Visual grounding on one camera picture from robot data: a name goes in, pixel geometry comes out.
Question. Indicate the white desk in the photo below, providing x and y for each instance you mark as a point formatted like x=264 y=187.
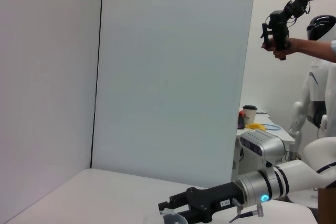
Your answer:
x=282 y=134

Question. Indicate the brown cardboard box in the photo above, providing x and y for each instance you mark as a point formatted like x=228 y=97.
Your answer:
x=328 y=208

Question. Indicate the person's hand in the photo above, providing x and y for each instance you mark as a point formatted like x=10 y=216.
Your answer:
x=279 y=53

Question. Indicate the white partition board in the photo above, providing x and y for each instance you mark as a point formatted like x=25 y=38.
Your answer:
x=170 y=77

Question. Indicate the orange and purple object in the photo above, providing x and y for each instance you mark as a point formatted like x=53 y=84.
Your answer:
x=240 y=124

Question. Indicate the paper coffee cup black lid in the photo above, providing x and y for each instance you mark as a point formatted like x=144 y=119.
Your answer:
x=250 y=117

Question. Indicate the person's forearm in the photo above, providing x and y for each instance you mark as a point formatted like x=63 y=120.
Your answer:
x=312 y=48

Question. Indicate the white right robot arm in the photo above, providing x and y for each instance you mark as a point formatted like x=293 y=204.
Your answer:
x=296 y=174

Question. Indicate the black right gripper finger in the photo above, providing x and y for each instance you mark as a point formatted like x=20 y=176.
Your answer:
x=177 y=201
x=189 y=214

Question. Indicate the yellow banana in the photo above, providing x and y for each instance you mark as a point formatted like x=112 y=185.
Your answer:
x=256 y=126

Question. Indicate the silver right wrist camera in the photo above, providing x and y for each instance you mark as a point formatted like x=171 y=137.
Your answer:
x=265 y=142

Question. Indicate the white humanoid robot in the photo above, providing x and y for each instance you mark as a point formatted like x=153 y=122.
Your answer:
x=315 y=85

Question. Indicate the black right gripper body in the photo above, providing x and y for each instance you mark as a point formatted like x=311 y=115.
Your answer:
x=212 y=199

